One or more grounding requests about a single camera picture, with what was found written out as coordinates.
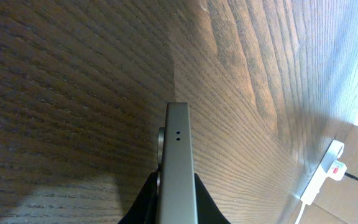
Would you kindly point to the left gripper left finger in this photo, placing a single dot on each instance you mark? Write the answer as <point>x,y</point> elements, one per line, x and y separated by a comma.
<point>144,208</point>

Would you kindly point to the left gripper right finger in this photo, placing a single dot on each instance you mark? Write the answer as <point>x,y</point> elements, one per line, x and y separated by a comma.
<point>208,212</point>

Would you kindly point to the Galaxy S25 Ultra smartphone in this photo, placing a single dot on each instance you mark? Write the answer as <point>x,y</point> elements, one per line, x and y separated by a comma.
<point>176,201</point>

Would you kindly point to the white power strip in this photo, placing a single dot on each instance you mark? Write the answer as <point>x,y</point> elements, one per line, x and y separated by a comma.
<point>329,167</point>

